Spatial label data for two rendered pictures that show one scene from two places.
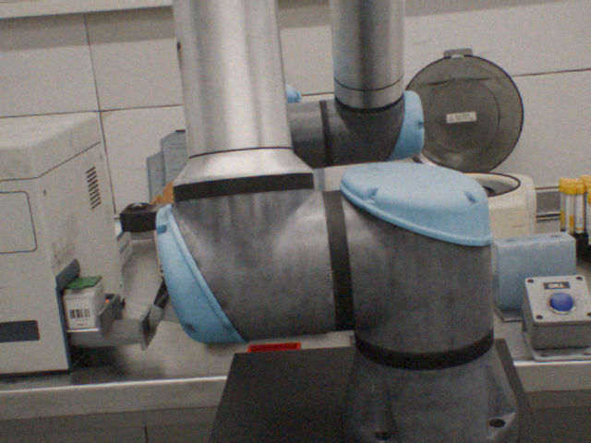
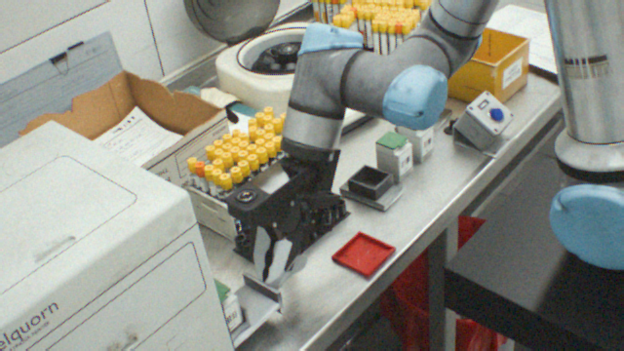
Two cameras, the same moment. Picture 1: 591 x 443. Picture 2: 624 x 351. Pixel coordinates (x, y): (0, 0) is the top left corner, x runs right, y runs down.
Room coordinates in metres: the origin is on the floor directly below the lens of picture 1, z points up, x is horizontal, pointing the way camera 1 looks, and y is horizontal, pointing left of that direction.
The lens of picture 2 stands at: (0.58, 0.66, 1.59)
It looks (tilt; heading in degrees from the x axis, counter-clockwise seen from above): 36 degrees down; 311
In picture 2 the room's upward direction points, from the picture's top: 8 degrees counter-clockwise
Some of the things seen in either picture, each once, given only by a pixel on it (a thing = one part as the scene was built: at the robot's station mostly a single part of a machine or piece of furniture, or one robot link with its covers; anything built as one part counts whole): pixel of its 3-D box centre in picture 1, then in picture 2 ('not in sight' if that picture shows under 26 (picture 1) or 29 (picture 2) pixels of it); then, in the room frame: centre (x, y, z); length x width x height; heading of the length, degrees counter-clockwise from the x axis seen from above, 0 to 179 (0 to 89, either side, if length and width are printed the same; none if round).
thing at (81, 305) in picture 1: (86, 307); (216, 311); (1.09, 0.29, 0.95); 0.05 x 0.04 x 0.06; 175
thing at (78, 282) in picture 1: (82, 283); (212, 292); (1.09, 0.29, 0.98); 0.05 x 0.04 x 0.01; 175
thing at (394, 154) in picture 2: not in sight; (394, 156); (1.09, -0.15, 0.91); 0.05 x 0.04 x 0.07; 175
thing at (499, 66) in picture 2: not in sight; (483, 65); (1.08, -0.47, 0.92); 0.13 x 0.13 x 0.10; 82
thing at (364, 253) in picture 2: (272, 356); (364, 253); (1.03, 0.05, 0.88); 0.07 x 0.07 x 0.01; 85
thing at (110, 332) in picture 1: (71, 327); (209, 335); (1.10, 0.31, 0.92); 0.21 x 0.07 x 0.05; 85
